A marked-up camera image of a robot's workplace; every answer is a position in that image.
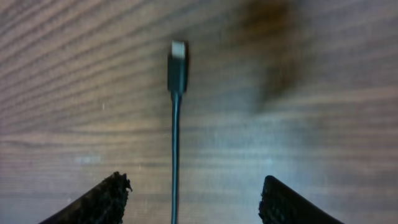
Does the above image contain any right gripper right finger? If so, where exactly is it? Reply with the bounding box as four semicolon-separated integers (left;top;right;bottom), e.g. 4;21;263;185
259;175;341;224

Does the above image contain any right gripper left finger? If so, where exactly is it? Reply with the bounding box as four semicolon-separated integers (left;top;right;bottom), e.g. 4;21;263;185
40;172;132;224

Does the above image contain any black USB charging cable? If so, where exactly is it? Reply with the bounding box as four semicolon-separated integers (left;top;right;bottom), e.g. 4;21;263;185
167;39;189;224

